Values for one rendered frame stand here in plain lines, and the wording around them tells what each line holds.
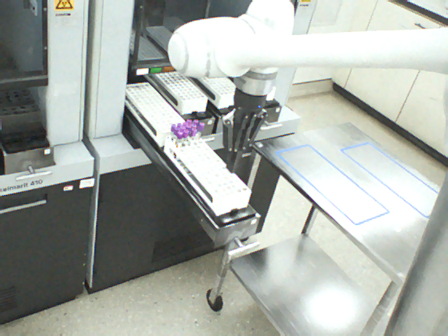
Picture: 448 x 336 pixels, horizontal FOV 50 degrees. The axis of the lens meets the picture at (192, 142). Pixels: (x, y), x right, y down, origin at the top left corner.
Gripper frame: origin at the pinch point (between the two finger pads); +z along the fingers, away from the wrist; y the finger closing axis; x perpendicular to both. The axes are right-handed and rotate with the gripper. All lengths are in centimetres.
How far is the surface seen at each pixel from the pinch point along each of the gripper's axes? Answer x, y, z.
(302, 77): -157, -195, 80
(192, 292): -28, -22, 95
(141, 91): -52, 0, 9
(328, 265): 0, -64, 67
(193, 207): -3.3, 6.8, 17.0
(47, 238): -38, 35, 50
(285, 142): -15.9, -35.2, 13.0
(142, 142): -34.4, 6.8, 16.4
